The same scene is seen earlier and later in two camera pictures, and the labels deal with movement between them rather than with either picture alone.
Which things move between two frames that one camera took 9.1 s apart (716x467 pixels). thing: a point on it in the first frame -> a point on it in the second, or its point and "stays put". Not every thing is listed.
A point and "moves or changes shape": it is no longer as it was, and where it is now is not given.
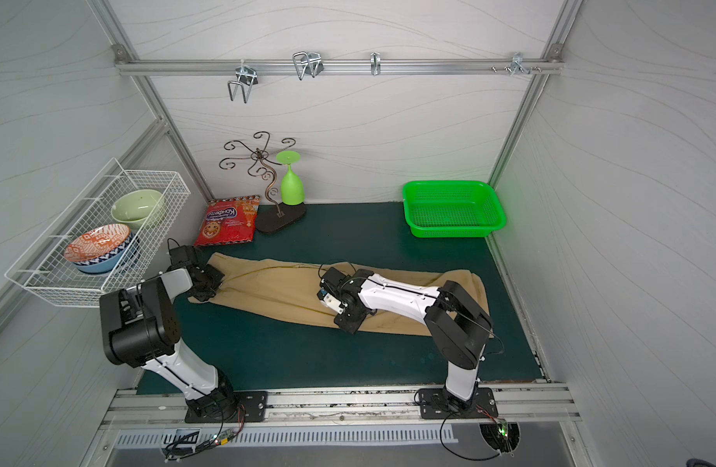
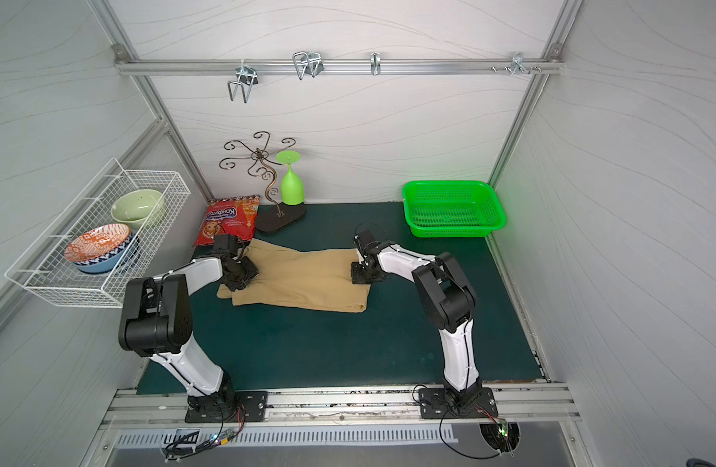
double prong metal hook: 247,78 stays put
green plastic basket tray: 451,209 stays put
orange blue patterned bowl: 100,249 stays put
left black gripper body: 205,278 -> 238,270
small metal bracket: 375,62 stays put
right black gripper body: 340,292 -> 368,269
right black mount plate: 438,404 stays put
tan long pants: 288,288 moves or changes shape
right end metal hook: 518,64 stays put
